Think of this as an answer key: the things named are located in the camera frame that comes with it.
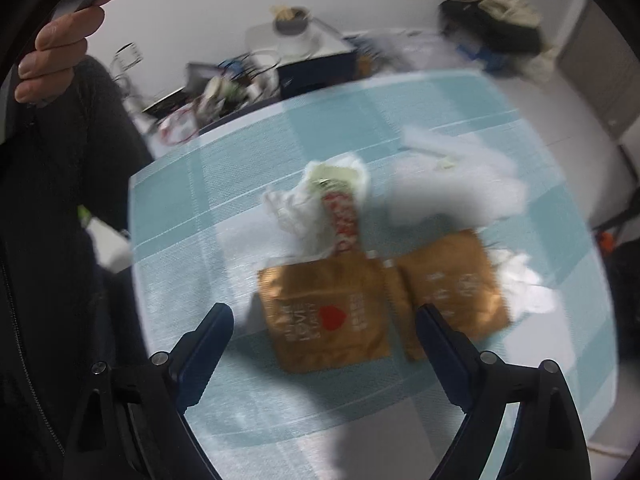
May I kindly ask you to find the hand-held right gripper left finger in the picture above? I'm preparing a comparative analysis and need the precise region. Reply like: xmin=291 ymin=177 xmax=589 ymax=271
xmin=62 ymin=302 xmax=236 ymax=480

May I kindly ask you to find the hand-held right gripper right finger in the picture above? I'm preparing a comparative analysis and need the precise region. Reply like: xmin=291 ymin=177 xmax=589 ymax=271
xmin=414 ymin=304 xmax=591 ymax=480

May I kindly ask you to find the plain brown paper bag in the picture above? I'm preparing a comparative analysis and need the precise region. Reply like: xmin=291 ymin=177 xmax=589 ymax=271
xmin=385 ymin=230 xmax=512 ymax=361

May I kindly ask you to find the small white tissue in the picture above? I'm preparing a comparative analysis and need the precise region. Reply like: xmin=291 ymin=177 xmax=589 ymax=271
xmin=490 ymin=250 xmax=561 ymax=317

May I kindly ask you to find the brown paper bag red heart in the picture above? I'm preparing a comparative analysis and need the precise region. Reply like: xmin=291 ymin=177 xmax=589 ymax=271
xmin=257 ymin=250 xmax=393 ymax=375

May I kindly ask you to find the white plastic packaging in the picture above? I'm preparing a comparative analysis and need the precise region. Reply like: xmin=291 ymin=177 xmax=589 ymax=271
xmin=387 ymin=125 xmax=531 ymax=227

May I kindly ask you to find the small olive object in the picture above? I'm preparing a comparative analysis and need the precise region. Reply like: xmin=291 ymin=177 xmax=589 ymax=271
xmin=306 ymin=160 xmax=371 ymax=257

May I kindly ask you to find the person's left hand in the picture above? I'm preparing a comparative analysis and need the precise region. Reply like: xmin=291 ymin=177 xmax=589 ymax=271
xmin=14 ymin=0 xmax=133 ymax=107

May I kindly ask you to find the teal checked tablecloth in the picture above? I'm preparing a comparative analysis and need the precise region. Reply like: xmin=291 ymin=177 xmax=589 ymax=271
xmin=127 ymin=70 xmax=618 ymax=466

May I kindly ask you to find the black backpack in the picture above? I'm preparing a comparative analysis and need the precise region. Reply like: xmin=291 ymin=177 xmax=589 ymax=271
xmin=606 ymin=240 xmax=640 ymax=363

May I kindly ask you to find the person's black jacket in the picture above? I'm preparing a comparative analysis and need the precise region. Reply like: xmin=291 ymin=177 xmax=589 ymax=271
xmin=0 ymin=55 xmax=157 ymax=480

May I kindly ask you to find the white box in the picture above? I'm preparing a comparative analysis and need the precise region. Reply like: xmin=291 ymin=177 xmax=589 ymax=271
xmin=245 ymin=19 xmax=357 ymax=60

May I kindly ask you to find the dark blue box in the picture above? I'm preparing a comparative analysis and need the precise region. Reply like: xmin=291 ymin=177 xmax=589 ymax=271
xmin=277 ymin=51 xmax=359 ymax=100

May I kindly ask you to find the blue and white packet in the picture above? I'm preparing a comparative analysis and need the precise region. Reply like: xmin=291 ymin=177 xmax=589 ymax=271
xmin=456 ymin=41 xmax=507 ymax=75

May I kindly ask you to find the grey door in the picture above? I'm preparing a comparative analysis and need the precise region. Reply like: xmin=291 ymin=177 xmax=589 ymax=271
xmin=556 ymin=0 xmax=640 ymax=147

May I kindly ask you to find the pile of clothes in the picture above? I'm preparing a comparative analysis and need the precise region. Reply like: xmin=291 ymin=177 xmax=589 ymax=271
xmin=439 ymin=0 xmax=544 ymax=57

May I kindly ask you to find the red cable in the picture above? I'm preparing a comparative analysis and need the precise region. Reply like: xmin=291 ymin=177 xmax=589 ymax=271
xmin=159 ymin=104 xmax=202 ymax=147

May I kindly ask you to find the tangle of cables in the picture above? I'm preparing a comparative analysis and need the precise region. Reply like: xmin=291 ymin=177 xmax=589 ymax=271
xmin=199 ymin=51 xmax=280 ymax=113

